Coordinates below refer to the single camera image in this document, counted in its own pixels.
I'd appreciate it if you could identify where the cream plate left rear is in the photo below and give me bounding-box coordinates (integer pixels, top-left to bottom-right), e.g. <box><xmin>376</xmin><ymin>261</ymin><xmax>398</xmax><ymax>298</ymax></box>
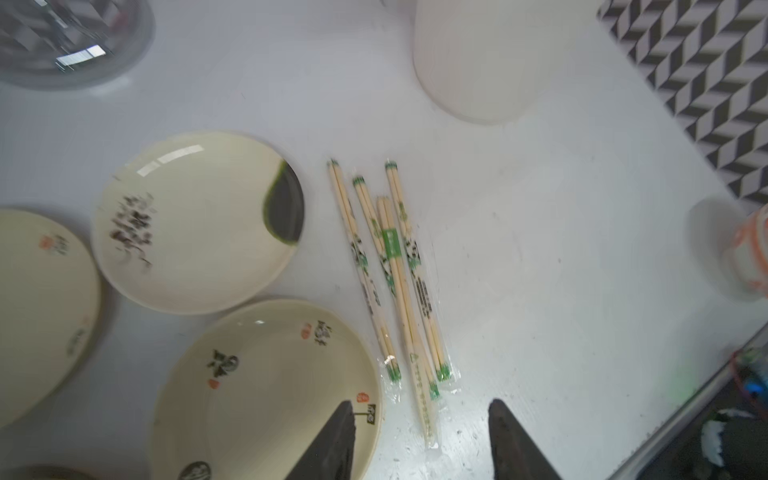
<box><xmin>1</xmin><ymin>209</ymin><xmax>102</xmax><ymax>426</ymax></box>

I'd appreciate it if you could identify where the chrome glass rack stand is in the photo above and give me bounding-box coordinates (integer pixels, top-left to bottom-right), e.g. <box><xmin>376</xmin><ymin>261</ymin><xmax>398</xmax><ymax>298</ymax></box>
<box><xmin>1</xmin><ymin>0</ymin><xmax>155</xmax><ymax>91</ymax></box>

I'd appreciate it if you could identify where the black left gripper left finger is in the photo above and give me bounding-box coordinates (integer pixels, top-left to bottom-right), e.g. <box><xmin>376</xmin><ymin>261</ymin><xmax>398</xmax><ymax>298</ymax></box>
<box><xmin>286</xmin><ymin>400</ymin><xmax>356</xmax><ymax>480</ymax></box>

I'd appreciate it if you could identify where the chopsticks green band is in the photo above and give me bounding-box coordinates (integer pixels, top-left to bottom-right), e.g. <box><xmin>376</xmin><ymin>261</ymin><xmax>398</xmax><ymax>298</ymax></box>
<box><xmin>376</xmin><ymin>196</ymin><xmax>440</xmax><ymax>450</ymax></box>

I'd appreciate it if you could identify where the cream plate with red stamps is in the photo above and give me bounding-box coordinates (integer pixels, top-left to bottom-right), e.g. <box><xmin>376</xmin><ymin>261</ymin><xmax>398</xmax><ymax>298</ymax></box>
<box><xmin>150</xmin><ymin>299</ymin><xmax>383</xmax><ymax>479</ymax></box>

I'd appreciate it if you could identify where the white trash bin with bag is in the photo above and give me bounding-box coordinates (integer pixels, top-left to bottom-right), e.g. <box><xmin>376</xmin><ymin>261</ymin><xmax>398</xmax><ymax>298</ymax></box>
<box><xmin>412</xmin><ymin>0</ymin><xmax>601</xmax><ymax>125</ymax></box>

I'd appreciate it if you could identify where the orange patterned bowl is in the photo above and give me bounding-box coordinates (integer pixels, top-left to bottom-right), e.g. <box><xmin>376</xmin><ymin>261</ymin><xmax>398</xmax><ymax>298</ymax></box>
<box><xmin>723</xmin><ymin>205</ymin><xmax>767</xmax><ymax>297</ymax></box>

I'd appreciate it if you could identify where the cream plate with green patch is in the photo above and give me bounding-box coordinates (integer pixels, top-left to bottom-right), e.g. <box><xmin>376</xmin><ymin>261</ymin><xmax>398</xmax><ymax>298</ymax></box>
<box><xmin>91</xmin><ymin>131</ymin><xmax>306</xmax><ymax>315</ymax></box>

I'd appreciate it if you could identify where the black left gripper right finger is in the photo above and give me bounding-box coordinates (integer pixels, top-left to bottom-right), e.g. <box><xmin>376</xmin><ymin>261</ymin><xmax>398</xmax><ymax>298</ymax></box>
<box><xmin>488</xmin><ymin>399</ymin><xmax>561</xmax><ymax>480</ymax></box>

